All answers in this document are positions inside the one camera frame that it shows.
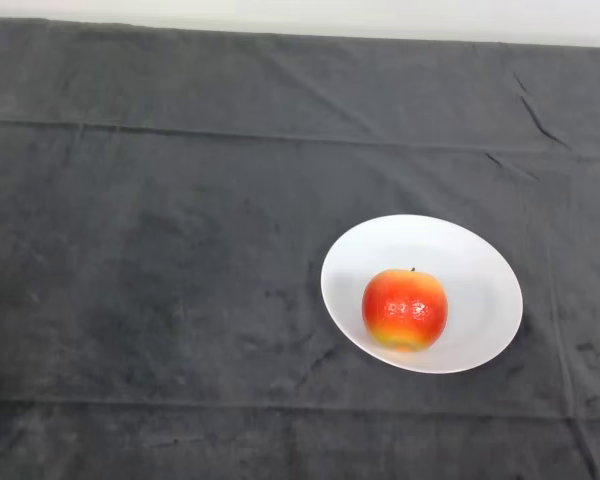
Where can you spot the red yellow apple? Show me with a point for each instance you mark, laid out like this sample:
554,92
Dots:
405,310

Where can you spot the white round plate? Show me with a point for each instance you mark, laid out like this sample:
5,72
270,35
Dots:
480,280

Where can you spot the dark grey table cloth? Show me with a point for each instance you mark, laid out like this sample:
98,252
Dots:
130,200

